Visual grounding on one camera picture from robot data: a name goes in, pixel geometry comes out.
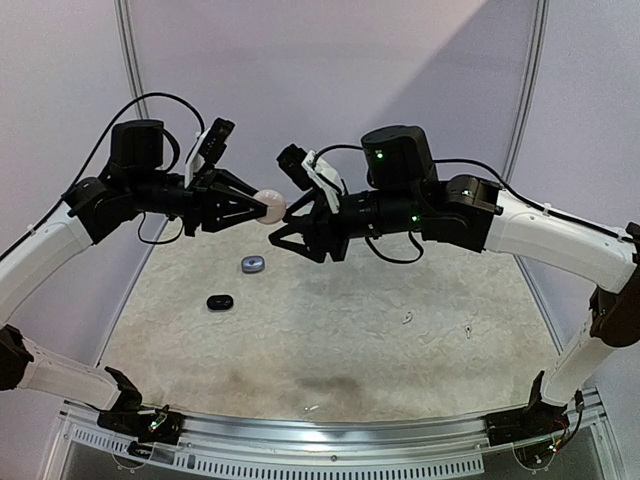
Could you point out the aluminium corner post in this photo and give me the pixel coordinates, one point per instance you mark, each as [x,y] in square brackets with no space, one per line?
[127,42]
[527,91]

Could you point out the black oval charging case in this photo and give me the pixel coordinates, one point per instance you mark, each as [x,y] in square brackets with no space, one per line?
[221,302]

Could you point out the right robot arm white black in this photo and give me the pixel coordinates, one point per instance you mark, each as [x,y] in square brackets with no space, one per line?
[478,214]

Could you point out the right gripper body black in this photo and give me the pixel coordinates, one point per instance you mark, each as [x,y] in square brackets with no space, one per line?
[331,226]

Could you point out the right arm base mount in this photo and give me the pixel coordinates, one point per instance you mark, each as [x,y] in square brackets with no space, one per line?
[523,423]

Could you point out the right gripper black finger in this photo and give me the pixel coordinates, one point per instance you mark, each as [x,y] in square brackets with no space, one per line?
[291,237]
[308,197]

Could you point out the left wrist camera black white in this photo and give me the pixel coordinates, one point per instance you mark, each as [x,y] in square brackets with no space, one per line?
[208,148]

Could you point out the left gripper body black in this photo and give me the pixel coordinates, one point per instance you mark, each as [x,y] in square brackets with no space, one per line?
[195,199]

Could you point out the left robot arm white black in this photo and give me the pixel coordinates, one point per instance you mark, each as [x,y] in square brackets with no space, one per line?
[132,183]

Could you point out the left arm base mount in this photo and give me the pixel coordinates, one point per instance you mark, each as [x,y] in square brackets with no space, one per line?
[155,425]

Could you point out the purple earbud charging case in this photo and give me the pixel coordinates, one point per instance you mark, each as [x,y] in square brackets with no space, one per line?
[252,264]

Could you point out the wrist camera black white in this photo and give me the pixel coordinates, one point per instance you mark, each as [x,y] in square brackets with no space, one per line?
[308,172]
[208,148]

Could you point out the left aluminium corner post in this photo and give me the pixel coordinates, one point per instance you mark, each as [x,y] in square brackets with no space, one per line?
[127,42]

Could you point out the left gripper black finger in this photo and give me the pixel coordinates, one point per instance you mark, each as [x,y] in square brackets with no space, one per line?
[228,185]
[224,214]

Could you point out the aluminium front rail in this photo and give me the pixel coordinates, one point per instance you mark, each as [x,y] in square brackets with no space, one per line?
[219,447]

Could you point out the pink round charging case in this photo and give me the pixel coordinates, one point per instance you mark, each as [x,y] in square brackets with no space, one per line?
[275,206]

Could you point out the right aluminium corner post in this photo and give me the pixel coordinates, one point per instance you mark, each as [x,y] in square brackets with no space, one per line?
[527,91]

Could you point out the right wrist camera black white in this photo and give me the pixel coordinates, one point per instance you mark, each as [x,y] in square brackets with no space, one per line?
[308,172]

